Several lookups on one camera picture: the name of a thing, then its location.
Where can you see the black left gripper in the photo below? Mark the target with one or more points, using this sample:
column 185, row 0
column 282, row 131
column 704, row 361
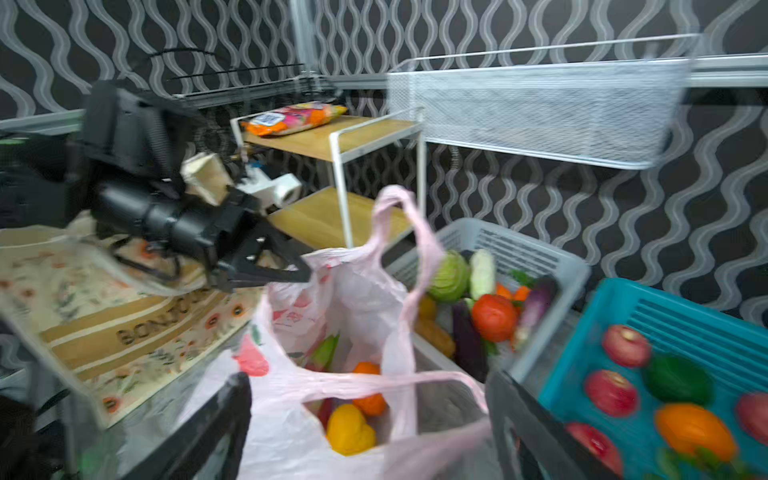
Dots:
column 225, row 240

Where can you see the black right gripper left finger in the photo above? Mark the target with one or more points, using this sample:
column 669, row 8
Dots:
column 226, row 416

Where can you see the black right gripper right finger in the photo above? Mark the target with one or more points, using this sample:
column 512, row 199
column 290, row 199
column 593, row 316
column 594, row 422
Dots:
column 530, row 443

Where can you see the pink plastic bag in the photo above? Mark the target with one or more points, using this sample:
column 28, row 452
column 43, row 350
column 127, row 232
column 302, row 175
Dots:
column 369, row 295

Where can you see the yellow orange pear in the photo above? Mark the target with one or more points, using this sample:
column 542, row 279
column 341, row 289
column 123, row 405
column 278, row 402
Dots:
column 348, row 432

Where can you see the cream canvas tote bag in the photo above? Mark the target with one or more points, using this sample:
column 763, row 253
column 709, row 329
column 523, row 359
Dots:
column 112, row 333

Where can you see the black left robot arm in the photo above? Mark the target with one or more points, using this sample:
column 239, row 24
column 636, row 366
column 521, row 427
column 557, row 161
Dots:
column 124, row 167

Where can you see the red apple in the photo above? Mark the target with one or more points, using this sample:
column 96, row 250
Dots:
column 626, row 347
column 752, row 413
column 598, row 444
column 611, row 393

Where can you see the purple eggplant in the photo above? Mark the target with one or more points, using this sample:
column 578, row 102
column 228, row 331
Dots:
column 470, row 354

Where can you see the red tomato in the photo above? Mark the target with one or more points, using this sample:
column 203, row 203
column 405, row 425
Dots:
column 495, row 318

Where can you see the orange Fox's candy bag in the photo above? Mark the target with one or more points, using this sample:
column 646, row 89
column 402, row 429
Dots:
column 292, row 119

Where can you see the orange carrot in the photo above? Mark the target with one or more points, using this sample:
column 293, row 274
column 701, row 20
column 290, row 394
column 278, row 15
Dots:
column 518, row 295

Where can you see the dark green avocado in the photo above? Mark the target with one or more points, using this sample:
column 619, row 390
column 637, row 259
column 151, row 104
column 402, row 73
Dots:
column 676, row 379

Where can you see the orange with green leaves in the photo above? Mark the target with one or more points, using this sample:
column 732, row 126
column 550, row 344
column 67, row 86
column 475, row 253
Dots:
column 696, row 437

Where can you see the yellow pumpkin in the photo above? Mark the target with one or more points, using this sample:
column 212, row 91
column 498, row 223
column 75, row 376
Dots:
column 428, row 308

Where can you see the grey white plastic basket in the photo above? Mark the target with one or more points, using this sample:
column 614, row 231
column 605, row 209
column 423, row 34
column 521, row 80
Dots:
column 517, row 257

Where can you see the green cabbage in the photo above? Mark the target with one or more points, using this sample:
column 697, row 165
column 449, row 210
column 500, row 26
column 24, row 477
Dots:
column 451, row 280

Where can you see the teal plastic basket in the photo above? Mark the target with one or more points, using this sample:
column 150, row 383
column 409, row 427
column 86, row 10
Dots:
column 731, row 351

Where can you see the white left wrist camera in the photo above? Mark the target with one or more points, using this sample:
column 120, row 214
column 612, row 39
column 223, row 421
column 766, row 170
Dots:
column 276, row 192

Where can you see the white wire mesh wall basket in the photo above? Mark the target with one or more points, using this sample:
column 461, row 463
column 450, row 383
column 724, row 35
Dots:
column 601, row 103

